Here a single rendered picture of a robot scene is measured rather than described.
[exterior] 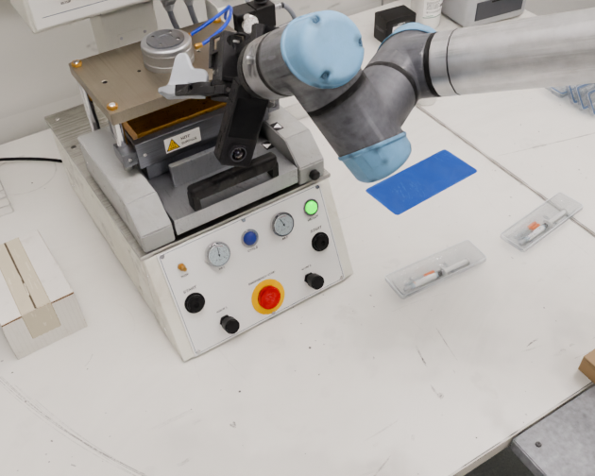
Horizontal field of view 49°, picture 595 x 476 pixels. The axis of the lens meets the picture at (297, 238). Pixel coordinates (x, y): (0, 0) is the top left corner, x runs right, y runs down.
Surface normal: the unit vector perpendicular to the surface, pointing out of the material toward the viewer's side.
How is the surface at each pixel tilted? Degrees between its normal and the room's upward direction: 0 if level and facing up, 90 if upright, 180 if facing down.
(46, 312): 89
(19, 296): 2
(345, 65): 57
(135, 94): 0
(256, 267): 65
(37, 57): 90
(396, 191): 0
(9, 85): 90
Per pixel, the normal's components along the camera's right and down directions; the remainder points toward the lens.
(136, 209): 0.33, -0.18
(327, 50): 0.47, 0.08
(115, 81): -0.04, -0.72
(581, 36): -0.59, -0.04
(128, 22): 0.55, 0.57
